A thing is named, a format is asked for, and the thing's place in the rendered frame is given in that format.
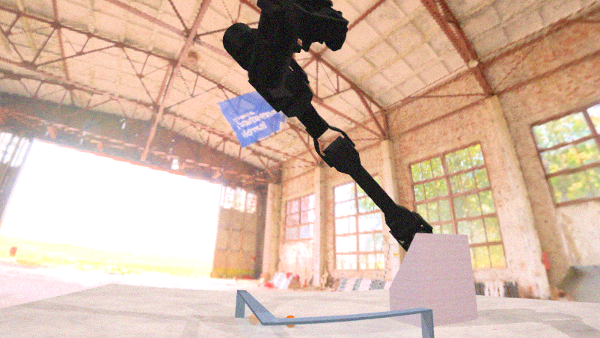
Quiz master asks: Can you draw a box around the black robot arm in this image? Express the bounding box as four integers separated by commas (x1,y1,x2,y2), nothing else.
222,22,433,252

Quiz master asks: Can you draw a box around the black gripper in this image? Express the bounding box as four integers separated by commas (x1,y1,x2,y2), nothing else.
251,0,349,60

